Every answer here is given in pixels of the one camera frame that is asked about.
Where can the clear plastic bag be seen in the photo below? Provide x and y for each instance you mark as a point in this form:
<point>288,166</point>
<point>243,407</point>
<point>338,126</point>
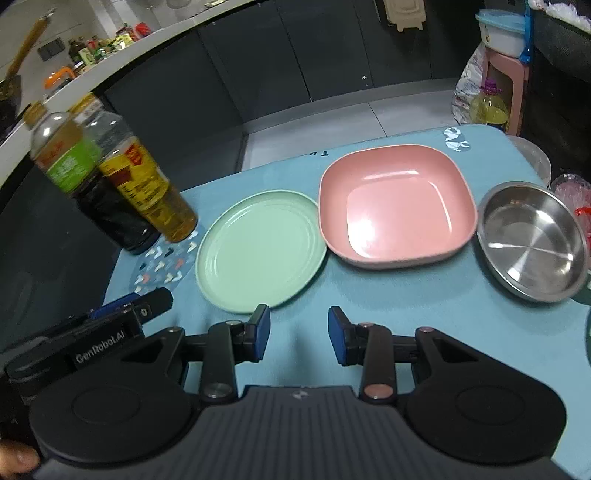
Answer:
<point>570,191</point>

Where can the black mesh rack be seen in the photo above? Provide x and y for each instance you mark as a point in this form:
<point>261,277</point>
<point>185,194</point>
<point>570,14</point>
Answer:
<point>563,92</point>

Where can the pink plastic stool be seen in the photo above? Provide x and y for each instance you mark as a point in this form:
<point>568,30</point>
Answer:
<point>508,74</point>

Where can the clear plastic bowl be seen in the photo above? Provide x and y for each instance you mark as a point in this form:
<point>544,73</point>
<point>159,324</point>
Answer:
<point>531,159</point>

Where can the oil jug with purple cap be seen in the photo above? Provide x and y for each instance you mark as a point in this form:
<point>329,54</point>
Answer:
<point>488,110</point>

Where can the yellow oil bottle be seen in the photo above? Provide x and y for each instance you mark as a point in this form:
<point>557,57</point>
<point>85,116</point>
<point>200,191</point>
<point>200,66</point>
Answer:
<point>171,212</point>

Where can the floral printed bag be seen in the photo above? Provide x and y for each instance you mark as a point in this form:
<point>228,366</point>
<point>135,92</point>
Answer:
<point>466,92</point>

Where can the row of condiment bottles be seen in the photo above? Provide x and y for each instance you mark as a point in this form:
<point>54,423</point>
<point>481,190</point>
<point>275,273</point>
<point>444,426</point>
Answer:
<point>101,48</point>

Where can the person's left hand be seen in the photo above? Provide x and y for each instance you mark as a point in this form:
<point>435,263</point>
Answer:
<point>18,457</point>

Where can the orange lidded container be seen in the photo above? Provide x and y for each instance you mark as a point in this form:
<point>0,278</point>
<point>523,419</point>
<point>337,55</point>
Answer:
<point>60,77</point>

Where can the beige hanging cutting board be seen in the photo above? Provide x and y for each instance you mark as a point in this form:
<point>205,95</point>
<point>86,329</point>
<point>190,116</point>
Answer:
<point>402,14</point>

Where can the pink square bowl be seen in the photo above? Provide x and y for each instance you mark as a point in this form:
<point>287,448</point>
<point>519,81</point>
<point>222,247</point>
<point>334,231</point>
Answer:
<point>392,203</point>

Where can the stainless steel bowl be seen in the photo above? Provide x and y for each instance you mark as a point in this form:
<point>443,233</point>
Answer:
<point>531,240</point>

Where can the black wall switch panel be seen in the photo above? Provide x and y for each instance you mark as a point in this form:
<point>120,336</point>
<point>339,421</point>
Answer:
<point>51,50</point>

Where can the green round plate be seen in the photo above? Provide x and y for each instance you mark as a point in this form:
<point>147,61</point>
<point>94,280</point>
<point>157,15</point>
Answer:
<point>258,249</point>

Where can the dark vinegar bottle green label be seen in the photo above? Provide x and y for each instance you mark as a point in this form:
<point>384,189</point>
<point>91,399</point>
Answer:
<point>106,212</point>

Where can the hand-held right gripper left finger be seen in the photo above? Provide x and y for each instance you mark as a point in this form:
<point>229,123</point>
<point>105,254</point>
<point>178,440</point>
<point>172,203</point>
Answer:
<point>263,332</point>

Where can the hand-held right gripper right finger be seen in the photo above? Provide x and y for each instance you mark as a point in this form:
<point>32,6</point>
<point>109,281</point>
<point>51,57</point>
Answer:
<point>337,337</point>

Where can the white container with blue lid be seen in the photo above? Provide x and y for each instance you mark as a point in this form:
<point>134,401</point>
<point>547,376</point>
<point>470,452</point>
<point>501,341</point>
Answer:
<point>501,34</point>

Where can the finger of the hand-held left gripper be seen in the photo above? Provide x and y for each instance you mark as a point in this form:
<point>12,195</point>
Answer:
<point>154,304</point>

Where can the white plastic bag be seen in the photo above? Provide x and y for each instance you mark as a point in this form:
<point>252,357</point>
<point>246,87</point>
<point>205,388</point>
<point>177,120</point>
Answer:
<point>554,5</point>

